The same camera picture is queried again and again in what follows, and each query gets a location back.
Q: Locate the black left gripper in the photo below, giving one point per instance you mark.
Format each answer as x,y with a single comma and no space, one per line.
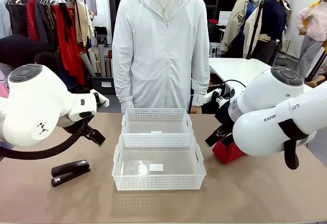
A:
89,130

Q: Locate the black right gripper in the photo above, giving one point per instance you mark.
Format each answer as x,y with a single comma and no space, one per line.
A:
225,119

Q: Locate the red CAMPUS zipper pouch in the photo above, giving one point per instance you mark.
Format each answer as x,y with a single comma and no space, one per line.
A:
227,155

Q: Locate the black stapler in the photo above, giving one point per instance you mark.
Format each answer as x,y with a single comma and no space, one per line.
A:
69,169

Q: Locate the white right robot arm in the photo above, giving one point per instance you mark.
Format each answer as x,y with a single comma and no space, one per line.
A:
255,132

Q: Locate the person's left forearm white sleeve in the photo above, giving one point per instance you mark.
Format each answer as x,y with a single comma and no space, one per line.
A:
200,91

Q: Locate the person's right forearm white sleeve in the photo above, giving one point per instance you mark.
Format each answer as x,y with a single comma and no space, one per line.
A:
122,94

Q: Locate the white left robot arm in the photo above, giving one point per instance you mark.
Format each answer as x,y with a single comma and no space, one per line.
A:
33,101

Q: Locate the person's left hand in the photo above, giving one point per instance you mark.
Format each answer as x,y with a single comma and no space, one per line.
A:
196,109

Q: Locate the grey storage bin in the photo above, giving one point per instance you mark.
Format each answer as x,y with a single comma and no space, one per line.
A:
102,87

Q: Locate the white perforated plastic basket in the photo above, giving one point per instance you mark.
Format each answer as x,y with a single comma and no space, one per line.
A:
158,183
155,113

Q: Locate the dark blue garment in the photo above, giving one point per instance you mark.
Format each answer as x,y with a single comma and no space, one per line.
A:
67,78

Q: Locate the white table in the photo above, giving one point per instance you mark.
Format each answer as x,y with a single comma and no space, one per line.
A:
237,68

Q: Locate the grey paper roll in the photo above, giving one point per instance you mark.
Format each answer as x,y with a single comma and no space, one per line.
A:
87,64

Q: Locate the tall cream paper roll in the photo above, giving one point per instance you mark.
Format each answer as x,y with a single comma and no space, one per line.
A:
101,60

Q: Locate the white desktop device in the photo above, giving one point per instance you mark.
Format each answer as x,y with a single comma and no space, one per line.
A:
214,50

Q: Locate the long red dress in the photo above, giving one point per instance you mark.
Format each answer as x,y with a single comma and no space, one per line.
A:
69,55

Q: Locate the person's white zip jacket torso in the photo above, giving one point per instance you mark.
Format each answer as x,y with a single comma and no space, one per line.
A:
158,55

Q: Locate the pink garment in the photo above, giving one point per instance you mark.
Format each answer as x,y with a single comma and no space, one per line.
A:
3,91

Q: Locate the mannequin in beige trench coat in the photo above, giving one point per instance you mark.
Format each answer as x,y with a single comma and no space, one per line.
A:
235,25

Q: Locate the beige garment on hanger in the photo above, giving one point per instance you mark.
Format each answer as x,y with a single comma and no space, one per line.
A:
81,22

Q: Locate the person in black clothes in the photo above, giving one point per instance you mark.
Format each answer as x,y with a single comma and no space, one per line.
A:
20,50

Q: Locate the black tripod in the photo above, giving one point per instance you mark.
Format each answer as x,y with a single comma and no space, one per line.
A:
255,27

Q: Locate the grey jacket on hanger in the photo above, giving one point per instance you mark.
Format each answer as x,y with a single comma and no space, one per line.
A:
43,22

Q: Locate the figure in navy top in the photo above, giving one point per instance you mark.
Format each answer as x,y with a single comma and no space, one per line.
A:
273,17

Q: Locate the red jacket on hanger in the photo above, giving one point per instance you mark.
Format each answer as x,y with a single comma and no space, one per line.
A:
32,17

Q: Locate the dark grey coat on hanger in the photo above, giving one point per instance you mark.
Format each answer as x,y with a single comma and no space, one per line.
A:
18,17

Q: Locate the pale blue garment on hanger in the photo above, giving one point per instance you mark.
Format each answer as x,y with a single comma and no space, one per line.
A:
5,17

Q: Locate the mannequin in pink sweater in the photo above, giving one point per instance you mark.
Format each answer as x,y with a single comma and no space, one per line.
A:
316,22

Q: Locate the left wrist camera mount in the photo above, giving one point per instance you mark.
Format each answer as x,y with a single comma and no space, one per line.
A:
102,101

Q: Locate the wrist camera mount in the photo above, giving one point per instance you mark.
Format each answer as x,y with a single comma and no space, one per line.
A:
212,96
102,101

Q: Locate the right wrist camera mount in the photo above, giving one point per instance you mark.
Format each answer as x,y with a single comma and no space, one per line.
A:
212,96

